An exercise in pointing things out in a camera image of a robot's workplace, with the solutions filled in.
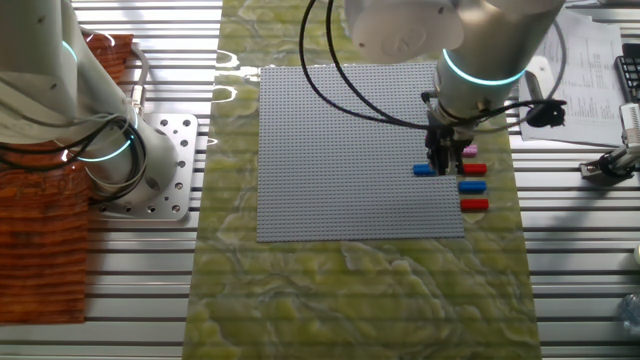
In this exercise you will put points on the brown wooden board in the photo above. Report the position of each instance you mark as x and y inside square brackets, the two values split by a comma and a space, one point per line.
[40, 250]

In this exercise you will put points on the red long Lego brick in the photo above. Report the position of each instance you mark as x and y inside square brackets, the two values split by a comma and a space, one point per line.
[474, 204]
[476, 169]

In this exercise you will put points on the black keyboard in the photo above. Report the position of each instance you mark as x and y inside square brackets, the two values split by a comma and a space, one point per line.
[631, 70]

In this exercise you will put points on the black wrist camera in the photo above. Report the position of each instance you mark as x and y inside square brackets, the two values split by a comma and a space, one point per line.
[545, 114]

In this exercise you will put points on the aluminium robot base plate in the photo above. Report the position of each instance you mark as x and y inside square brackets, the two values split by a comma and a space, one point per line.
[185, 130]

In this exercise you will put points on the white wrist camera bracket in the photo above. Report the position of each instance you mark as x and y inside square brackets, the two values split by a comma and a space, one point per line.
[536, 75]

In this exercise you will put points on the printed paper sheets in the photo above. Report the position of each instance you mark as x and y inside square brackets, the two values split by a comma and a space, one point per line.
[590, 100]

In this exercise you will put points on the green marble pattern mat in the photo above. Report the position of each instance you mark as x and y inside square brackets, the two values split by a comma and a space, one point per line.
[350, 300]

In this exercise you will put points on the blue long Lego brick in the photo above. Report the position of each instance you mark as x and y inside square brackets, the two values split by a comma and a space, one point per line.
[472, 186]
[424, 170]

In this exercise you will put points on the pink Lego brick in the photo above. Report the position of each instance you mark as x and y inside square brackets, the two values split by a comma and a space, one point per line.
[470, 150]

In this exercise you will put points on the clear plastic water bottle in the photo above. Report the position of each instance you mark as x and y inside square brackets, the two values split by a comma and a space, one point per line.
[631, 312]

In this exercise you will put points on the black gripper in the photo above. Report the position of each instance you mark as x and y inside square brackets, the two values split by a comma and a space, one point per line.
[445, 136]

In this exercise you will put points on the metal camera mount clamp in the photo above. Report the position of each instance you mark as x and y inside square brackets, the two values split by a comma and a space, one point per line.
[607, 165]

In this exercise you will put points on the grey ribbed camera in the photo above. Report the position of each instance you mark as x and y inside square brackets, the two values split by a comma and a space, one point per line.
[631, 125]

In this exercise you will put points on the grey Lego baseplate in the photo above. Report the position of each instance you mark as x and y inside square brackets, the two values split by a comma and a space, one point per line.
[325, 160]

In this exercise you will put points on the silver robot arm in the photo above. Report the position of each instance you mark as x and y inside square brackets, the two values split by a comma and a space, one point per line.
[500, 40]

